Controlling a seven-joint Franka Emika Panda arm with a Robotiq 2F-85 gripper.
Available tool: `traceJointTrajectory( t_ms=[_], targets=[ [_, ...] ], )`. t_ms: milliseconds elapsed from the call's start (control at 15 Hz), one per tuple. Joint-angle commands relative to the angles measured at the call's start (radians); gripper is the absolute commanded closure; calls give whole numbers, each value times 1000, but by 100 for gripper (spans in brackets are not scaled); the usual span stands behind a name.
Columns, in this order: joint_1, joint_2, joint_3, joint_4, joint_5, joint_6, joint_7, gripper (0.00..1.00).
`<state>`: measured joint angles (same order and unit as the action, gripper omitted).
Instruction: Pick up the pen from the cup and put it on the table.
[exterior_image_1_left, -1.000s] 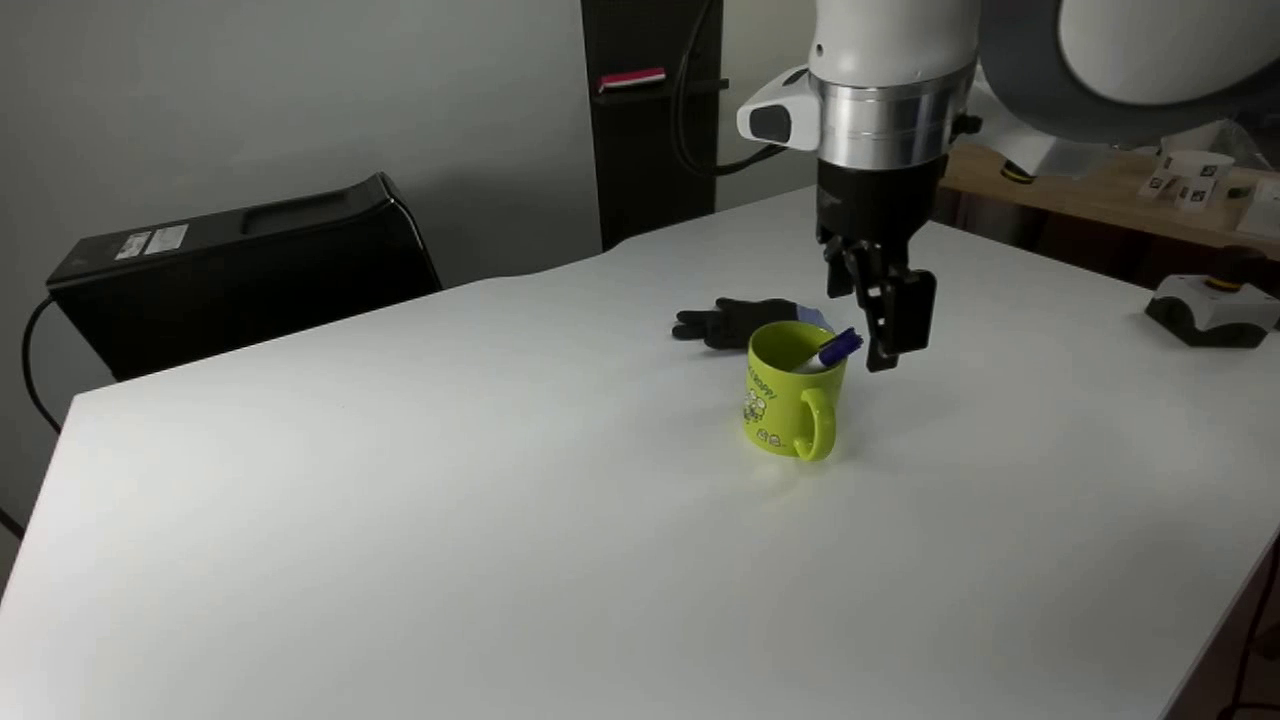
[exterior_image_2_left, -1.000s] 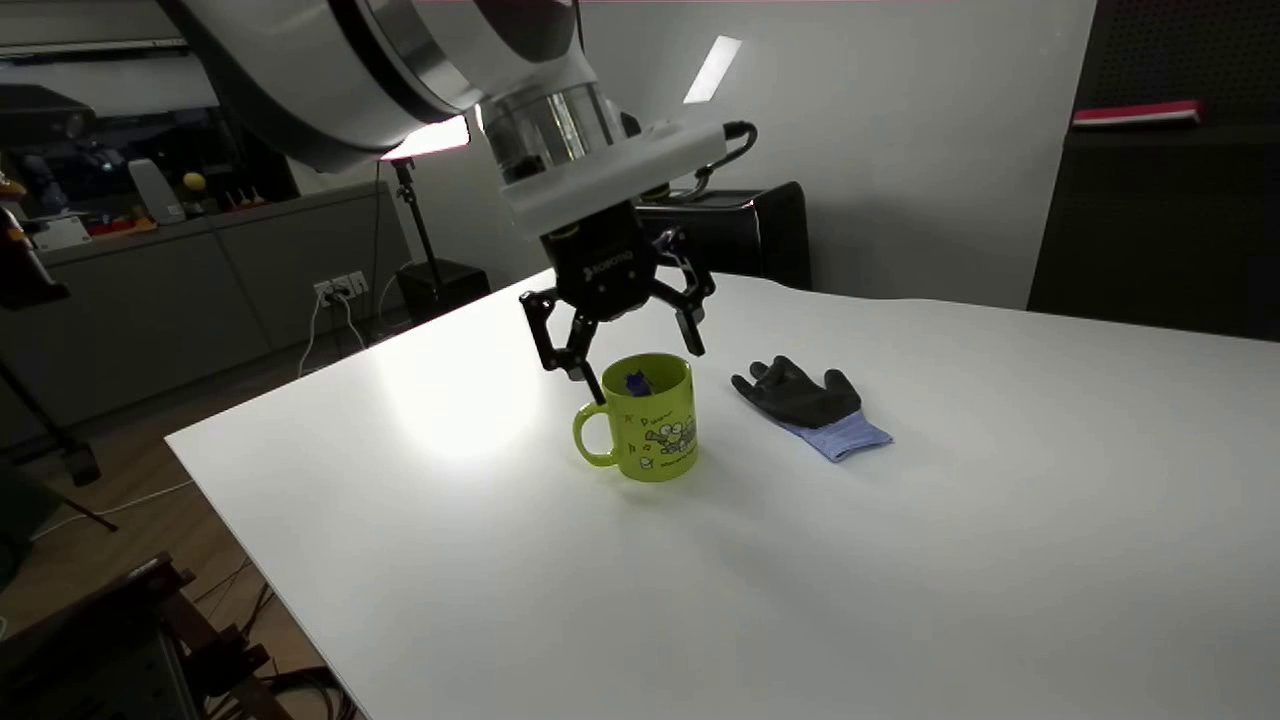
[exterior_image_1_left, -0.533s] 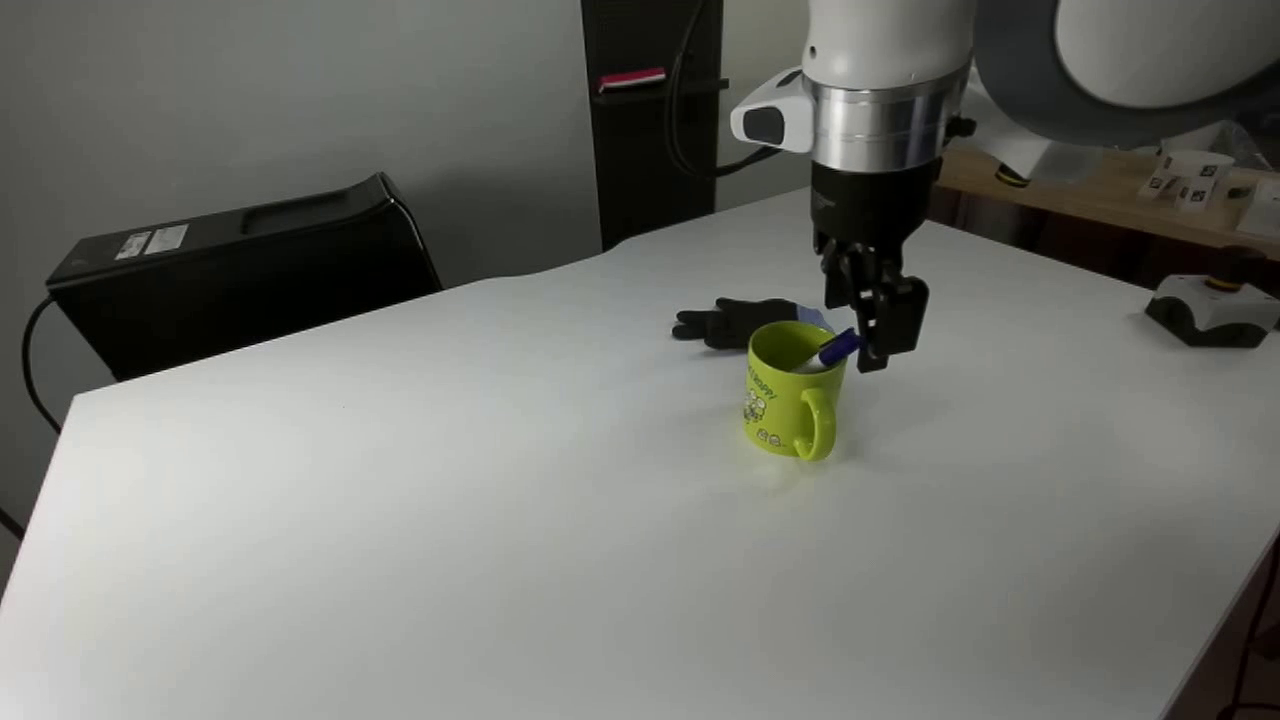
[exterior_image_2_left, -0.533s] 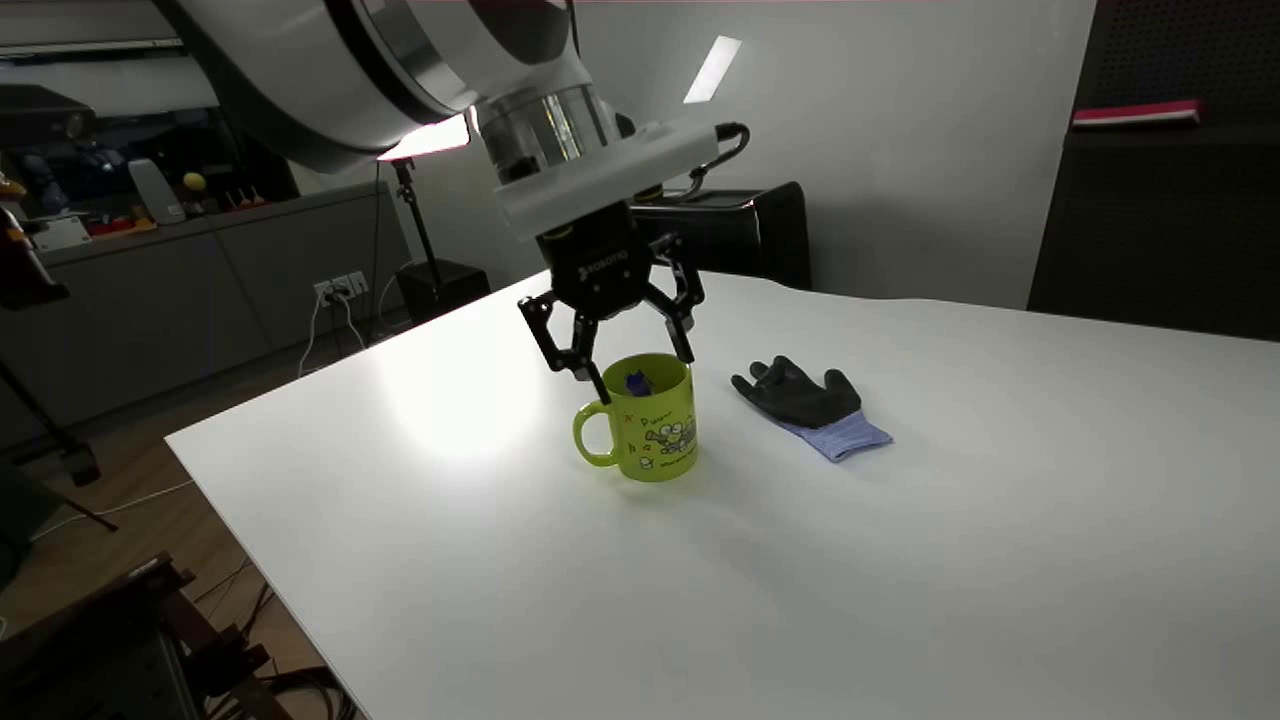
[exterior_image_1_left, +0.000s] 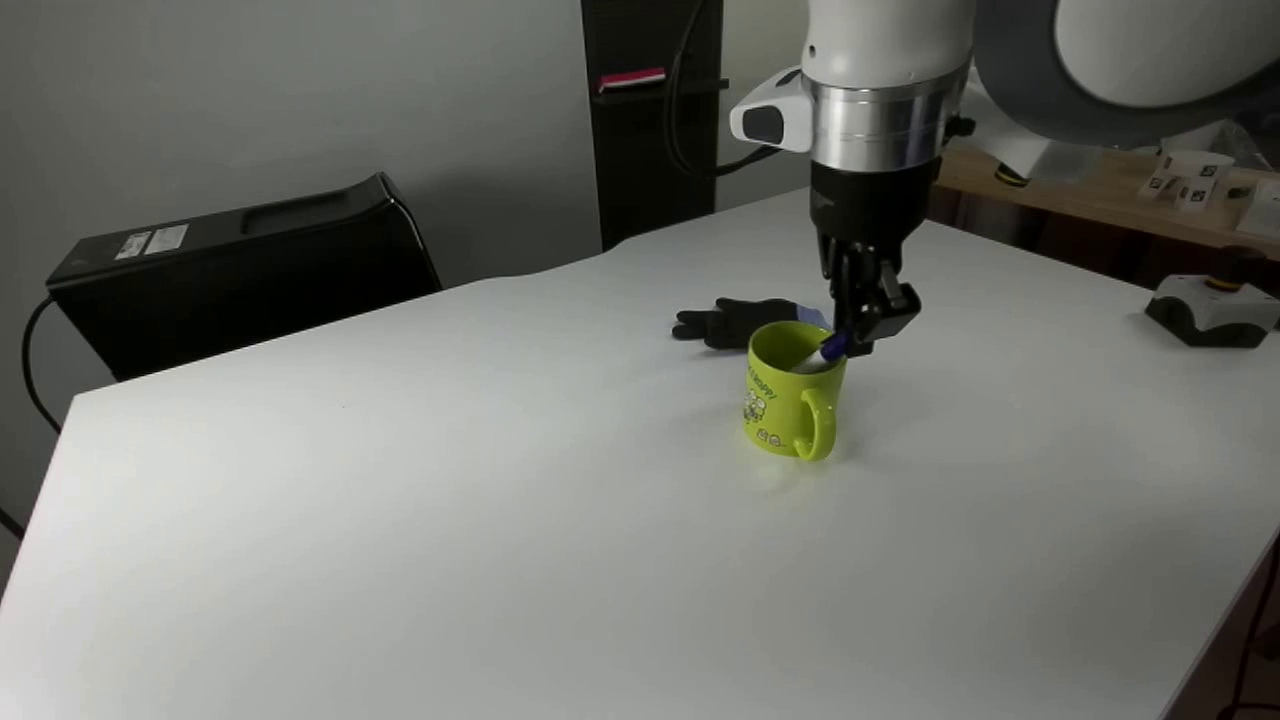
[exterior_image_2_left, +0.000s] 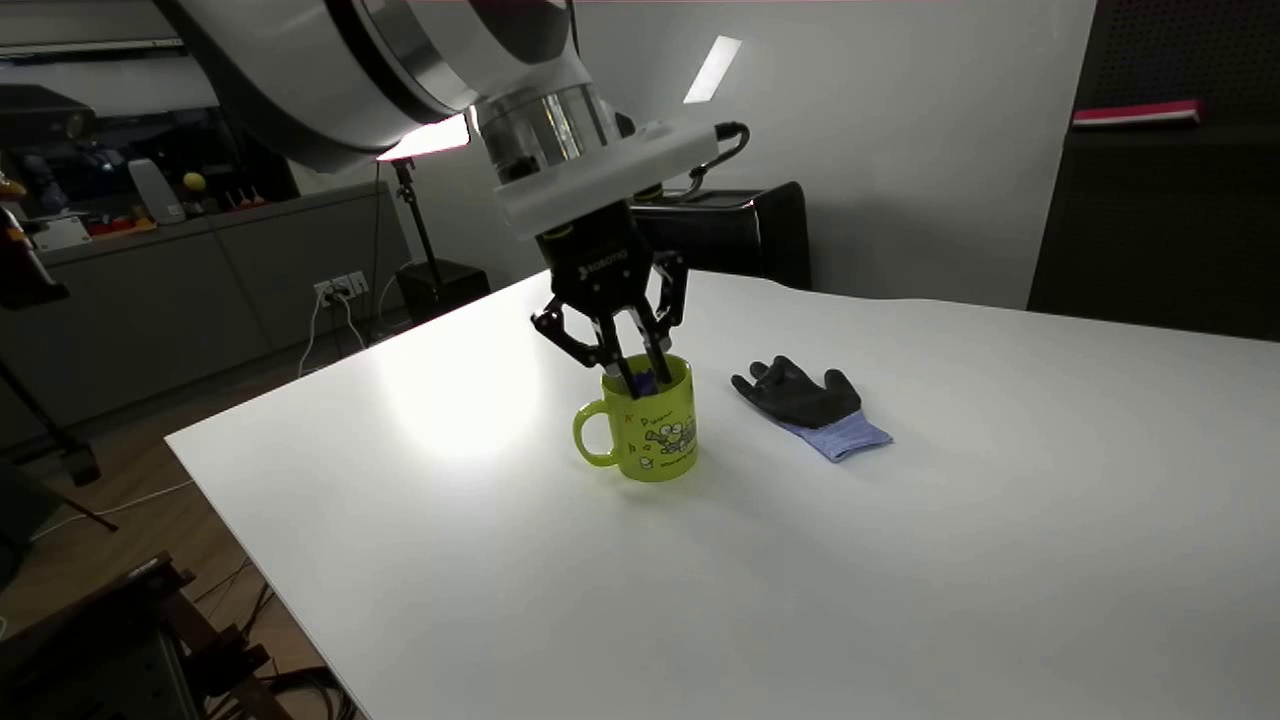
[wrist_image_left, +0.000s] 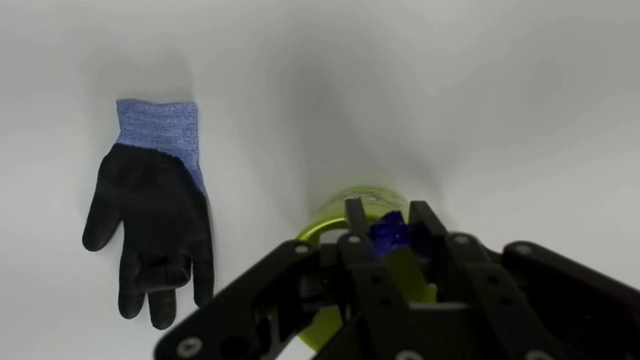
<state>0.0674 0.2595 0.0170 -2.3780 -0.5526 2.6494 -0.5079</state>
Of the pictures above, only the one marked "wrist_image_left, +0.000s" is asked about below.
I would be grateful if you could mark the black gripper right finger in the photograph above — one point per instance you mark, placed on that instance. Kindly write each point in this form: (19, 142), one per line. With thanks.
(546, 300)

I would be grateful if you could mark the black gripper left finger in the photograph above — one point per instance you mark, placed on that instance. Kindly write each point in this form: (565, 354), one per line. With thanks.
(266, 300)

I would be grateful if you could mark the lime green mug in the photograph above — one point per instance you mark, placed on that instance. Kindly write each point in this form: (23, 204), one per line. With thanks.
(407, 277)

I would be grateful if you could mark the black glove with blue cuff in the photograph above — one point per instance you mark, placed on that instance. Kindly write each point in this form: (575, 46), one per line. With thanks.
(152, 212)

